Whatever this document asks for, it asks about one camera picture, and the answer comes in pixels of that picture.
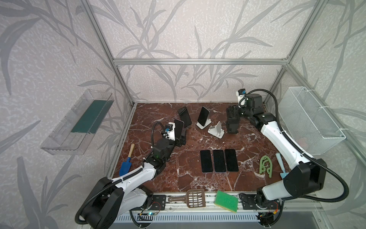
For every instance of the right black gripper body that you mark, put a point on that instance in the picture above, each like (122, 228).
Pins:
(237, 111)

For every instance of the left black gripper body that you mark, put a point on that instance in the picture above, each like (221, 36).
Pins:
(178, 143)

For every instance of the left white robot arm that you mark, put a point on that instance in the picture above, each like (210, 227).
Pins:
(112, 197)

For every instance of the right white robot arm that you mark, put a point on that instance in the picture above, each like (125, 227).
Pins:
(307, 174)

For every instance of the black stand front left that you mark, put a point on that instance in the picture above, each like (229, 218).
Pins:
(232, 125)

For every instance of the black phone on white stand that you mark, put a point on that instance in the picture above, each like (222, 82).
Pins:
(203, 116)

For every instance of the green plastic hook toy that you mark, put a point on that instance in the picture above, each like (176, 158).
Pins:
(266, 166)

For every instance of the brown slotted scoop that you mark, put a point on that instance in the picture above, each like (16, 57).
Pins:
(194, 198)

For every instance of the pink object in basket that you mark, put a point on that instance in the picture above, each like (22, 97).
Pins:
(302, 142)

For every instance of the green yellow sponge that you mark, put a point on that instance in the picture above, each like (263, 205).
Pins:
(226, 201)

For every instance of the light blue plastic shovel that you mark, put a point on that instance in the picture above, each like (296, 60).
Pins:
(283, 174)

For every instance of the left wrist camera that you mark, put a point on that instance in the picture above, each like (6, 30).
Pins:
(169, 133)

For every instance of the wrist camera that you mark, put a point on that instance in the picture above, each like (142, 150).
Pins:
(169, 133)
(241, 97)

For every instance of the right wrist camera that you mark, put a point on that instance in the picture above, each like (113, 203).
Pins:
(241, 97)

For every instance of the blue shovel wooden handle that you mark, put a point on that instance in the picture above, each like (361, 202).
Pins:
(125, 166)

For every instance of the aluminium front rail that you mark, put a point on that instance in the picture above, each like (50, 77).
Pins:
(136, 201)

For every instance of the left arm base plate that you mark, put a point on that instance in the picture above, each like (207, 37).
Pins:
(156, 202)

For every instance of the white wire basket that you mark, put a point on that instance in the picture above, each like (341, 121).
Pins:
(304, 116)

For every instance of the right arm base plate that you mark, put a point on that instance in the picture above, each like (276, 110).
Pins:
(249, 202)

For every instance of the clear plastic wall tray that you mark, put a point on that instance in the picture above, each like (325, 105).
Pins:
(77, 129)

